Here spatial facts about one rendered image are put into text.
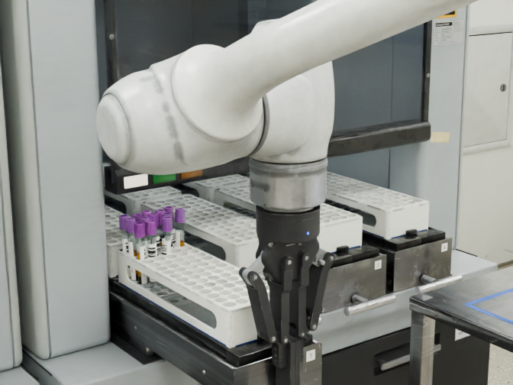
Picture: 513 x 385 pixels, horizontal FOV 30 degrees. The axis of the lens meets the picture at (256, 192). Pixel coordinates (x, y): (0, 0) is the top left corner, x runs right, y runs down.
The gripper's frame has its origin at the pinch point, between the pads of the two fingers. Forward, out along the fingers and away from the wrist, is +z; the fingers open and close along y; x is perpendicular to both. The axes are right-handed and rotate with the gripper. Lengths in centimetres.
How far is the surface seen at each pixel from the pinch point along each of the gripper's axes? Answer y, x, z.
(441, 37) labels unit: -57, -31, -34
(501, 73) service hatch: -204, -142, -3
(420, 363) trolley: -24.6, -1.7, 7.3
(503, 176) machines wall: -209, -143, 35
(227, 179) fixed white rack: -31, -60, -7
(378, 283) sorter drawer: -35.4, -22.3, 3.8
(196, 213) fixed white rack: -14.4, -43.8, -6.6
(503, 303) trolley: -32.7, 5.5, -2.0
